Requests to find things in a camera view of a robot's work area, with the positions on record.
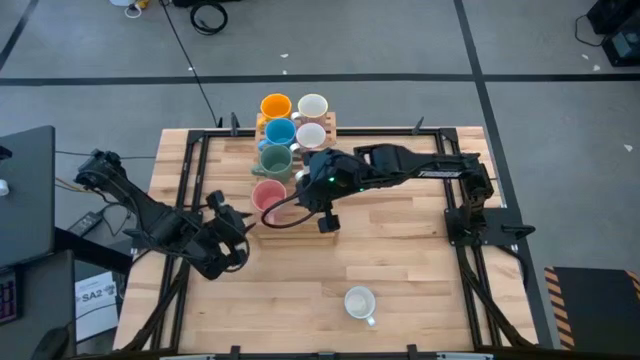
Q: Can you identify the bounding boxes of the pink faceted mug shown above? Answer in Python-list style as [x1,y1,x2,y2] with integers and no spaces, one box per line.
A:
[250,178,289,226]

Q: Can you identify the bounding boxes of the grey desk panel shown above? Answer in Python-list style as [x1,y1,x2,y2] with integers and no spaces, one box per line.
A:
[0,124,56,269]

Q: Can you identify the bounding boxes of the green mug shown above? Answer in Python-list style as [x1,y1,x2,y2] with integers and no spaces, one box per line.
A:
[250,144,294,184]

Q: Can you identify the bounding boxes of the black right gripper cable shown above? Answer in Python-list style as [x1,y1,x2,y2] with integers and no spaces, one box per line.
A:
[260,192,321,230]

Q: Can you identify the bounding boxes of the black aluminium table frame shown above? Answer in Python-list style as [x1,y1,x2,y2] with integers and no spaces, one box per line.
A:
[122,127,539,354]

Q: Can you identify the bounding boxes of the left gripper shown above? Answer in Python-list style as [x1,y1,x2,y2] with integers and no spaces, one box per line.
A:
[207,189,257,271]

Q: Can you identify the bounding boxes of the long black floor cable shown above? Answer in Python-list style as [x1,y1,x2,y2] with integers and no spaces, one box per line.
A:
[159,0,225,129]

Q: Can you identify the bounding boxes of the black keyboard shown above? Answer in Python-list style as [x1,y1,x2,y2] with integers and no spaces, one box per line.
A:
[0,268,22,326]

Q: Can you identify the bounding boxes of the black coiled cable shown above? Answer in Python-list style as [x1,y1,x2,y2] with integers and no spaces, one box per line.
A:
[189,1,230,36]

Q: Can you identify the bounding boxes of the black bag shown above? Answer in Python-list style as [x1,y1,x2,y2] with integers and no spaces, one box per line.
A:
[587,0,640,35]

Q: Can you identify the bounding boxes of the thin black cable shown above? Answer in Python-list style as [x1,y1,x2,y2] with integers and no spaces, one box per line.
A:
[573,13,606,49]
[54,149,157,160]

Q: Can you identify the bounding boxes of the black equipment case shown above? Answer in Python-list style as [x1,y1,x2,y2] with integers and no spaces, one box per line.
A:
[602,29,640,69]

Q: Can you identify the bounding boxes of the black desk support beam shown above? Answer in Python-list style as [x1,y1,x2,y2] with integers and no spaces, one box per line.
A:
[53,227,134,275]

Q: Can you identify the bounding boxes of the orange mug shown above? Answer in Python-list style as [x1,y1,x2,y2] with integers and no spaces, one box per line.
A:
[259,93,294,124]

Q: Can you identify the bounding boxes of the black power adapter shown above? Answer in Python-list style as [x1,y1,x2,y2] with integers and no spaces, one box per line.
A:
[67,212,104,237]

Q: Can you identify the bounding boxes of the grey computer desk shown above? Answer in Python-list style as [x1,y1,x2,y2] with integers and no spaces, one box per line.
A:
[0,249,77,360]

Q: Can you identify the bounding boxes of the wooden slatted mug rack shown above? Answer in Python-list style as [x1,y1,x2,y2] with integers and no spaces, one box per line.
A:
[248,112,341,249]

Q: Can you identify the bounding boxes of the white mug blue floral pattern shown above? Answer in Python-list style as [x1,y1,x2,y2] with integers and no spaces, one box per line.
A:
[343,285,377,329]

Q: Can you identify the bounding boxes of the black yellow striped mat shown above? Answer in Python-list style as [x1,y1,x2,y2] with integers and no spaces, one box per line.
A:
[543,266,640,351]

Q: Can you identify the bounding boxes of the white mug grey diamond pattern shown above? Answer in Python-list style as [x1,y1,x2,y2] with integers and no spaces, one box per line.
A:
[289,122,328,154]

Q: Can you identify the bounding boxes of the white mug pink pattern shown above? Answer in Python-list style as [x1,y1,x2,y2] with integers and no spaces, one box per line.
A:
[290,93,330,126]

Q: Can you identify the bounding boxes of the yellow cable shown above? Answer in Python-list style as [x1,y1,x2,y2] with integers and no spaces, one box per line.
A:
[54,177,84,194]

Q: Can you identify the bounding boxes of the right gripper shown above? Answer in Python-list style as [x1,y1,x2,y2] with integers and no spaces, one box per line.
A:
[295,149,351,234]

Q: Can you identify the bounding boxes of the white box SA2 print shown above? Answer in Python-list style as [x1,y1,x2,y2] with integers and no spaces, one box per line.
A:
[74,270,121,344]

